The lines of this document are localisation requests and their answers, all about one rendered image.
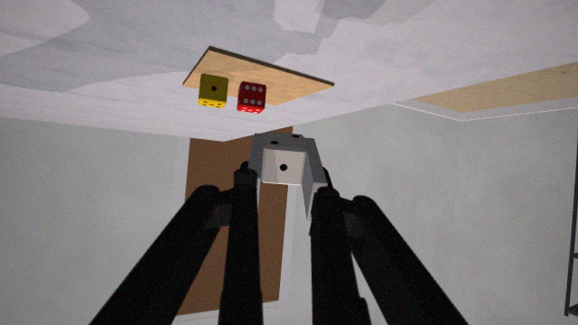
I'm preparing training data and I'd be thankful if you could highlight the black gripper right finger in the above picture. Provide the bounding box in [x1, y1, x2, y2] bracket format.
[302, 137, 469, 325]

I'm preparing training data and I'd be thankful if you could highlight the white die with black pips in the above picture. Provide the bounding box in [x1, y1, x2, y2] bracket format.
[261, 132, 307, 185]

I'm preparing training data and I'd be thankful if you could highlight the red die with white pips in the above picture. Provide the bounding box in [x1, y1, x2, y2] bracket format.
[237, 81, 266, 114]

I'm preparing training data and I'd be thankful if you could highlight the yellow die with black pips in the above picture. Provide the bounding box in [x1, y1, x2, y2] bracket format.
[198, 74, 228, 108]

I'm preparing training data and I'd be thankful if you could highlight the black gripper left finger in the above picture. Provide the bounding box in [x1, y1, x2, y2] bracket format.
[89, 133, 265, 325]

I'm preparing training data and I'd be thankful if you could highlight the tan mat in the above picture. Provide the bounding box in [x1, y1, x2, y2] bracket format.
[182, 46, 334, 106]

